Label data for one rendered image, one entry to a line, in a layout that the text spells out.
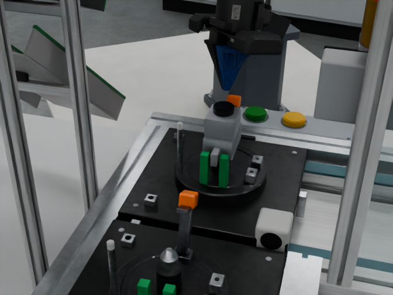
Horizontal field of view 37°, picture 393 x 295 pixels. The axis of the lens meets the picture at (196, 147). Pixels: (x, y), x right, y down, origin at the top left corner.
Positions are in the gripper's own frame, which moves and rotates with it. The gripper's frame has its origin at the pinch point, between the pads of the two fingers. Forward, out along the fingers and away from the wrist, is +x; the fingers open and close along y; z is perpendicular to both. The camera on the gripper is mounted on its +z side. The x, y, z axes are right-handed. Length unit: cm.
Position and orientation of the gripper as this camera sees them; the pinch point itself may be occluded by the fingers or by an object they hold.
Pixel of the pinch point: (228, 67)
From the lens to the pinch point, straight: 89.0
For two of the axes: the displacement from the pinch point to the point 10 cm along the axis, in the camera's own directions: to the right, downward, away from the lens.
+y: -4.3, -3.5, 8.3
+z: 9.0, -0.6, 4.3
